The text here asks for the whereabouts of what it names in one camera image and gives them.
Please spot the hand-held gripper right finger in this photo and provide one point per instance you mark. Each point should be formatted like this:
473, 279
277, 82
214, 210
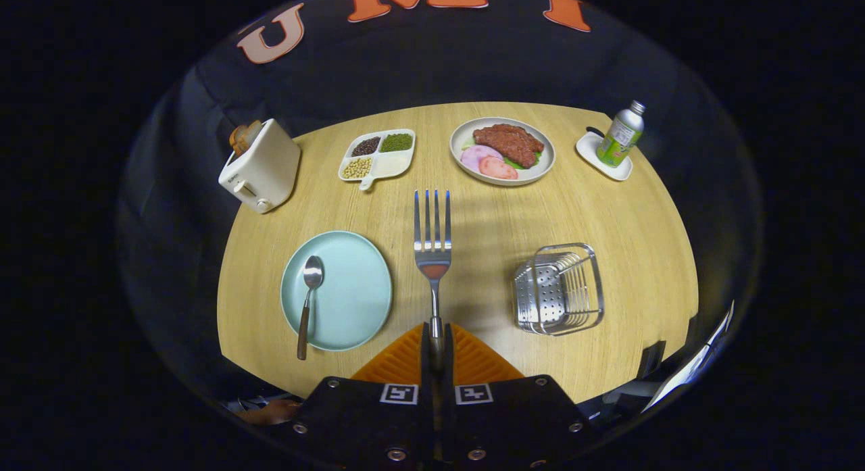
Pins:
513, 417

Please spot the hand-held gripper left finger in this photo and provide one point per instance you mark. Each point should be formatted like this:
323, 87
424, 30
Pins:
358, 417

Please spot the metal fork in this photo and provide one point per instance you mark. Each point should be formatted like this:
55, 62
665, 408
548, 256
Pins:
432, 258

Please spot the light blue plate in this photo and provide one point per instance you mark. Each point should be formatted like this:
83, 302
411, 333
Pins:
351, 295

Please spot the white flat panel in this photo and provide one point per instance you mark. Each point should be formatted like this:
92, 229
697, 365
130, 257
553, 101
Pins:
689, 369

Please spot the yellow soybeans portion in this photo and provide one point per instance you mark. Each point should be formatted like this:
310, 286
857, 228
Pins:
357, 168

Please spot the reddish ham slice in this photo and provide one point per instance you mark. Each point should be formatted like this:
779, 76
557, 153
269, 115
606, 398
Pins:
499, 168

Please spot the white round dinner plate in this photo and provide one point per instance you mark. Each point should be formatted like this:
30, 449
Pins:
544, 167

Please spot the green lettuce leaf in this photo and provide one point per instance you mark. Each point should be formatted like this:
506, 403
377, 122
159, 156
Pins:
524, 164

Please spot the white divided tray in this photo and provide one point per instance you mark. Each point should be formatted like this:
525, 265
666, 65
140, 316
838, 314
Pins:
395, 163

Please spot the pale pink ham slice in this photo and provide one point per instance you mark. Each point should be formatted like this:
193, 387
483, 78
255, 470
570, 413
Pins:
474, 157

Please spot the white toaster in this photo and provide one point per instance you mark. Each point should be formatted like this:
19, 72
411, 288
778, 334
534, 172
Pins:
260, 170

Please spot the dark red beans portion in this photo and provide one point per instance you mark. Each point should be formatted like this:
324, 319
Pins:
365, 146

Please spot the brown steak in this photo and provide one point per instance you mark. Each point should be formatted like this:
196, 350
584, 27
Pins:
508, 143

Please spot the small white dish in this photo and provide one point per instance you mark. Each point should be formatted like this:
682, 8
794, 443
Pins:
589, 153

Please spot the green mung beans portion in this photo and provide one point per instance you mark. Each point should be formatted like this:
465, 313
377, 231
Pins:
396, 142

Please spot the green label bottle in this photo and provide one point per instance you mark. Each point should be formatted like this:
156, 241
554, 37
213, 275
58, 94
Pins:
618, 141

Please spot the toast bread slice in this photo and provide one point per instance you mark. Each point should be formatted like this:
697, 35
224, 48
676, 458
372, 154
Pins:
236, 140
253, 130

